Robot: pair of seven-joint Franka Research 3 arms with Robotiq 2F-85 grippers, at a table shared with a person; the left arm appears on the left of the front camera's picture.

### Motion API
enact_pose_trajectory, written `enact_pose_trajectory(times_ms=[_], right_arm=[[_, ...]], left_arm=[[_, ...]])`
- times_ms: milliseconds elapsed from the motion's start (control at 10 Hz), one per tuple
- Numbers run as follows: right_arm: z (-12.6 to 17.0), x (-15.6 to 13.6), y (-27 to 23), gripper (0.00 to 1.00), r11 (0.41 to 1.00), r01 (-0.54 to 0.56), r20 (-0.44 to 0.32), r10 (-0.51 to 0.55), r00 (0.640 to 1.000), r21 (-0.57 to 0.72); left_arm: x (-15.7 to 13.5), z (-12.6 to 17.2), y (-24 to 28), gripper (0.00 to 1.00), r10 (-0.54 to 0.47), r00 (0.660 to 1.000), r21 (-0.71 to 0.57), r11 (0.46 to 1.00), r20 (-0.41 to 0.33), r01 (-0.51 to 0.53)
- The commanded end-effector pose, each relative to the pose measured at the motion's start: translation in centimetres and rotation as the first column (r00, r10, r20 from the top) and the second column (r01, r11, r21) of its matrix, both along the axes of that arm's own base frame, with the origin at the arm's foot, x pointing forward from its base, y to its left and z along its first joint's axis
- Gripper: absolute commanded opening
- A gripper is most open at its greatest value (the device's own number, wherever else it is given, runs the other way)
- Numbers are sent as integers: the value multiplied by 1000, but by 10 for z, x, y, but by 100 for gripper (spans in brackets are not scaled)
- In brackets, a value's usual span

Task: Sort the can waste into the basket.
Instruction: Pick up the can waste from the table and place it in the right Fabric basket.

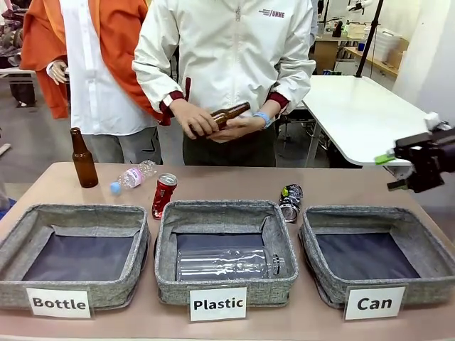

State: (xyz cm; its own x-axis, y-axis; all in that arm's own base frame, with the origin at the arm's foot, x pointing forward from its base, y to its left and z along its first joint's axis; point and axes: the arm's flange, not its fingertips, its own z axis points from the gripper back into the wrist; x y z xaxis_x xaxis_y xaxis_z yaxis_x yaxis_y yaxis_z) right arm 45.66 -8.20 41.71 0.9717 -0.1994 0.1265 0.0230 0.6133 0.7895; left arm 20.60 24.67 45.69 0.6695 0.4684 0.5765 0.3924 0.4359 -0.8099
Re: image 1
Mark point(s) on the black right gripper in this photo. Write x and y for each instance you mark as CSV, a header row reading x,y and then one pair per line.
x,y
426,160

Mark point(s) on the black crushed Pepsi can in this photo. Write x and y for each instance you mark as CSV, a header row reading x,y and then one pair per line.
x,y
292,202

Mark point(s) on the brown glass bottle without cap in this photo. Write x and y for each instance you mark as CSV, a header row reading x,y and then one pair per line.
x,y
84,163
231,112

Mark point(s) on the red crushed drink can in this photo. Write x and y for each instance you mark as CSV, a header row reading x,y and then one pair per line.
x,y
163,197

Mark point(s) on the small pink-label plastic bottle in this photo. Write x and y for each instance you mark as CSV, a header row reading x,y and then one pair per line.
x,y
136,175

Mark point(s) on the person's left forearm white sleeve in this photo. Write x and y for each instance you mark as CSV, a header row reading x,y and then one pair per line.
x,y
291,85

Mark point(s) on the person's right forearm white sleeve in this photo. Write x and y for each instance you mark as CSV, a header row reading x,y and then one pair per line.
x,y
156,85

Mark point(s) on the grey fabric basket labelled Can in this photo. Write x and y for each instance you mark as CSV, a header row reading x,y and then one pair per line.
x,y
355,213

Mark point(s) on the white Can label card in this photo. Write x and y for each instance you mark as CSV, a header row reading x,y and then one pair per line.
x,y
374,303

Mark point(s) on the grey fabric basket labelled Plastic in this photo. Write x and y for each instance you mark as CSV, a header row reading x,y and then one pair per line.
x,y
220,206

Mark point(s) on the grey fabric basket labelled Bottle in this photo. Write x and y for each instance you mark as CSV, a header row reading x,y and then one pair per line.
x,y
89,209

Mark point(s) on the person's left hand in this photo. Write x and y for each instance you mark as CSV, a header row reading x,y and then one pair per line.
x,y
238,129

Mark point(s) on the person's right hand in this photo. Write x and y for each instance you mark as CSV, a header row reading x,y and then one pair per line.
x,y
190,119

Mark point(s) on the white side table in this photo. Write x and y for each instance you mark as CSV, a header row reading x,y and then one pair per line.
x,y
355,117

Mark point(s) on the wooden workbench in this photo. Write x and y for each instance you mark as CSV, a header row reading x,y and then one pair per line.
x,y
373,60

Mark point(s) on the brown cardboard box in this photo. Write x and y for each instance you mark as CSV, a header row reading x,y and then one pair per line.
x,y
400,53

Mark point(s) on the white storage bin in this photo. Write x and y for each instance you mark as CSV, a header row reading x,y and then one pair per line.
x,y
389,39

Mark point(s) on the brown cabinet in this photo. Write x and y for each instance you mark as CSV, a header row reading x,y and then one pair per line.
x,y
325,53

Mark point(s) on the blue wristband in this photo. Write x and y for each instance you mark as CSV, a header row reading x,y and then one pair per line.
x,y
263,120

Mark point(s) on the black tripod pole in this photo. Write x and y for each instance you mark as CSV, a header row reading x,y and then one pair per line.
x,y
369,35

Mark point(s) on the dark trousers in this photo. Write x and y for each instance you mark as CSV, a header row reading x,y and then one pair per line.
x,y
231,152

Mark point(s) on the large clear plastic bottle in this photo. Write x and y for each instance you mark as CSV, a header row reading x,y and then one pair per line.
x,y
220,266

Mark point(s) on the white zip jacket torso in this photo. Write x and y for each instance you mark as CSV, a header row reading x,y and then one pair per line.
x,y
227,53

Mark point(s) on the white Plastic label card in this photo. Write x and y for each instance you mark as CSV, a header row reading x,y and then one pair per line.
x,y
218,304

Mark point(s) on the grey mannequin trousers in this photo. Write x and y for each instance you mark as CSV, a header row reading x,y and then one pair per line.
x,y
106,149

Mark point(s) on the white mannequin shirt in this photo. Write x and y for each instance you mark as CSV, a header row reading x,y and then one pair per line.
x,y
92,89

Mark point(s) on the pale mannequin hand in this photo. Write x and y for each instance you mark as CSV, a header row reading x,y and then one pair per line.
x,y
57,72

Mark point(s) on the white Bottle label card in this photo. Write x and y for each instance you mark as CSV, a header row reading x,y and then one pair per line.
x,y
58,303

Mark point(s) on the person in orange jacket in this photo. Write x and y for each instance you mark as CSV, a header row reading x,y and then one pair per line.
x,y
39,35

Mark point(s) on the wooden stick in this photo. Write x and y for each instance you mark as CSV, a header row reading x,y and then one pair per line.
x,y
5,149

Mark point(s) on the patterned fabric pile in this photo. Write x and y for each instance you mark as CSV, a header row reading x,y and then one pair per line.
x,y
10,35

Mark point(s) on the white camera mount piece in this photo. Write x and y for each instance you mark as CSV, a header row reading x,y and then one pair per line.
x,y
432,121

